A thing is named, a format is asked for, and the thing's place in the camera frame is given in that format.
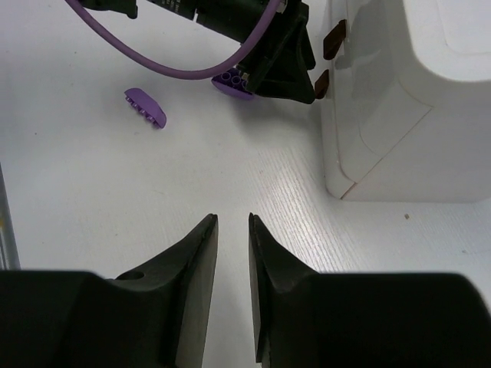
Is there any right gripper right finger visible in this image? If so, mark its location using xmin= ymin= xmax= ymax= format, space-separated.
xmin=249 ymin=214 xmax=490 ymax=367

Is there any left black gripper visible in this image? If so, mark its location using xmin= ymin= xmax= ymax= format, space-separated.
xmin=76 ymin=1 xmax=315 ymax=104

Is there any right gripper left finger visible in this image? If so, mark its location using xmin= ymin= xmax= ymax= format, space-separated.
xmin=1 ymin=214 xmax=219 ymax=367

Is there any purple rectangular lego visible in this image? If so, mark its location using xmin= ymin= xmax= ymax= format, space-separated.
xmin=211 ymin=68 xmax=254 ymax=100

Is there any white drawer cabinet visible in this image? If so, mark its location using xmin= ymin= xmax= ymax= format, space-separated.
xmin=321 ymin=1 xmax=490 ymax=203

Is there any purple rounded lego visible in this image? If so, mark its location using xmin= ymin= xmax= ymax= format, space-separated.
xmin=124 ymin=87 xmax=167 ymax=129

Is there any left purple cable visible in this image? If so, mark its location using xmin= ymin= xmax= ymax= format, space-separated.
xmin=63 ymin=0 xmax=287 ymax=81

